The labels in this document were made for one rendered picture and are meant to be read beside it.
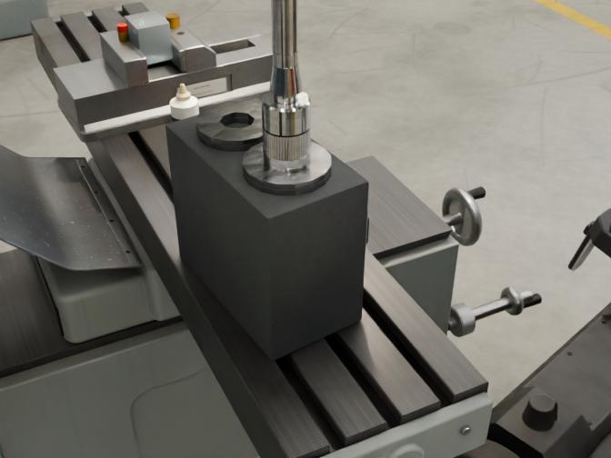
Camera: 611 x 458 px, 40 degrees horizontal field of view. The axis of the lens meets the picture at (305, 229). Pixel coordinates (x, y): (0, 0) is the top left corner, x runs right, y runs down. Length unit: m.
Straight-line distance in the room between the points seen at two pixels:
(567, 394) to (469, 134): 1.96
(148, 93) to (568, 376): 0.80
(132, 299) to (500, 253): 1.61
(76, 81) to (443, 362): 0.73
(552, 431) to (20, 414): 0.77
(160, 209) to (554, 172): 2.12
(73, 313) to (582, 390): 0.78
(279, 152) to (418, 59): 3.01
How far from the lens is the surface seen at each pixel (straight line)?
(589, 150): 3.25
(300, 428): 0.84
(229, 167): 0.86
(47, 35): 1.70
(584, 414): 1.37
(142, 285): 1.21
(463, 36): 4.07
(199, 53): 1.33
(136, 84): 1.31
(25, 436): 1.33
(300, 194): 0.81
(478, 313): 1.61
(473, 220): 1.61
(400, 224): 1.45
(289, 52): 0.78
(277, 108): 0.79
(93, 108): 1.31
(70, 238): 1.20
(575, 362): 1.45
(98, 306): 1.21
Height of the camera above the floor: 1.56
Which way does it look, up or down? 36 degrees down
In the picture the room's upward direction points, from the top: straight up
